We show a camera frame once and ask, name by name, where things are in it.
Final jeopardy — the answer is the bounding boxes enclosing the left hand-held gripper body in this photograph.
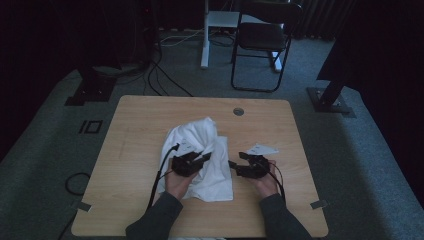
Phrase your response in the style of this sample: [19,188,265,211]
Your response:
[170,137,205,178]

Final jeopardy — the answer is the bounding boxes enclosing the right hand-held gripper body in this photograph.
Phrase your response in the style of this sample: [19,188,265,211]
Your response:
[235,142,281,180]

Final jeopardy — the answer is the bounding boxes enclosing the white tiered skirt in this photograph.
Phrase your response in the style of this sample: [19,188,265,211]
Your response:
[156,116,235,204]

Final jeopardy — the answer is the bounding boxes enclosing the person's right hand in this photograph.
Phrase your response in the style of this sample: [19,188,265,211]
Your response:
[249,159,280,200]

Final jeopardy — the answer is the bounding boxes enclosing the person's left hand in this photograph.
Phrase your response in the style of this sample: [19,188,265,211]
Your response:
[164,157,198,201]

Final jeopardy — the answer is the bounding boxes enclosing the grey tape piece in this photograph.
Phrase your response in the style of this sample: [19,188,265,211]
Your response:
[309,199,329,211]
[76,200,93,213]

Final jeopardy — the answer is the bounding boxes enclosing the black stand with grey base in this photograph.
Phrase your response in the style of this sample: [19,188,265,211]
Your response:
[306,77,357,118]

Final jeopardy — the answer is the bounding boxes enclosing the black folding chair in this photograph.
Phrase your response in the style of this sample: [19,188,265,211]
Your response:
[230,0,304,94]

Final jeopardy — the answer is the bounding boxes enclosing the black stand with square base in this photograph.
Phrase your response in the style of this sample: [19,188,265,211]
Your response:
[64,64,118,107]

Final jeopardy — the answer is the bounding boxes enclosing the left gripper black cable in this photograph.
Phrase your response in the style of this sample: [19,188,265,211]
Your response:
[146,142,181,212]

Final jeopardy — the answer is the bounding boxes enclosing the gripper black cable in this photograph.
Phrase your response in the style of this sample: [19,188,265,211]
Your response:
[266,165,287,205]
[146,142,181,212]

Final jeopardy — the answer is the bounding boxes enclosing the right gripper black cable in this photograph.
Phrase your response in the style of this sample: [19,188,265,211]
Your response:
[266,165,287,205]

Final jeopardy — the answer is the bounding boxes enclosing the black floor cables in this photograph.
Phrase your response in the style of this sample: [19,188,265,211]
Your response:
[142,49,195,98]

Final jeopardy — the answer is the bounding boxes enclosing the white desk frame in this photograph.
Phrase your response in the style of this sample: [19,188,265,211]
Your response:
[200,0,285,73]

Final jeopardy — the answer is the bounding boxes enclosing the white floor cable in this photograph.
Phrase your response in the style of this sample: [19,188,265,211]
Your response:
[159,28,205,48]

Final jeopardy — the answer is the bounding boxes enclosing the looped black cable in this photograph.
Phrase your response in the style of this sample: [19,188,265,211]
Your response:
[64,171,92,197]

